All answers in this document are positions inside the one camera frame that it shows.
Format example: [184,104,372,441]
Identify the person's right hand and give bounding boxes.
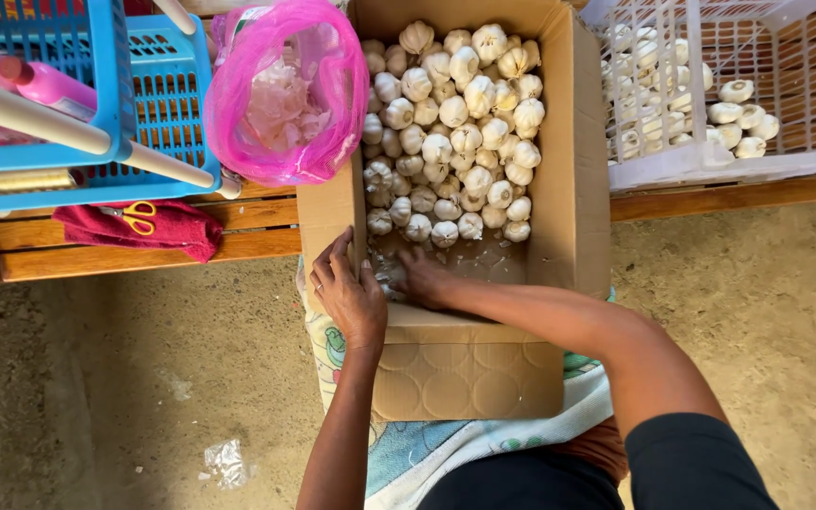
[378,246,460,311]

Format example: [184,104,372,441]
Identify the person's left hand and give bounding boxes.
[310,227,389,351]

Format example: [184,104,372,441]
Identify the heap of garlic peels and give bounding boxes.
[369,248,412,304]

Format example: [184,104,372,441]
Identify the brown cardboard box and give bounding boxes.
[296,0,613,423]

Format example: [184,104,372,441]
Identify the pile of white garlic bulbs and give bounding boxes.
[360,20,546,249]

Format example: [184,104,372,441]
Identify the patterned towel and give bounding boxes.
[296,254,617,510]

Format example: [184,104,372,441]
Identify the pink mesh bag of peels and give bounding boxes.
[203,0,371,187]

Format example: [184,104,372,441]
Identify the red cloth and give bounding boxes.
[51,199,225,264]

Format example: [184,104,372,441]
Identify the crumpled clear plastic scrap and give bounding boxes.
[198,438,257,491]

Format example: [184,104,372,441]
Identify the orange garment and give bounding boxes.
[548,416,630,485]

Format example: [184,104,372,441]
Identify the wooden slatted bench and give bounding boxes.
[0,169,816,289]

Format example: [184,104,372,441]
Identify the large blue plastic basket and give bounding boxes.
[0,14,223,215]

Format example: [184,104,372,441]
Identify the short white pole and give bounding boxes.
[152,0,198,35]

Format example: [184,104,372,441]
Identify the black shirt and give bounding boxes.
[417,413,782,510]

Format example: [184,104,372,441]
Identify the small blue plastic basket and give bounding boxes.
[0,0,138,176]

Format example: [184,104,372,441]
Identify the garlic bulbs inside crate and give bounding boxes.
[601,23,782,161]

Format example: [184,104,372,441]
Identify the long white pole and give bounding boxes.
[0,69,243,201]

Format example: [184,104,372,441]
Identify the bright pink plastic bottle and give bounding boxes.
[16,61,99,123]

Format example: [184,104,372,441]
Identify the gold cylinder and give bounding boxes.
[0,169,79,196]

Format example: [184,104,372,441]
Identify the white plastic crate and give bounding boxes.
[579,0,816,194]

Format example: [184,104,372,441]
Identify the yellow handled scissors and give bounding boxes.
[98,201,158,237]

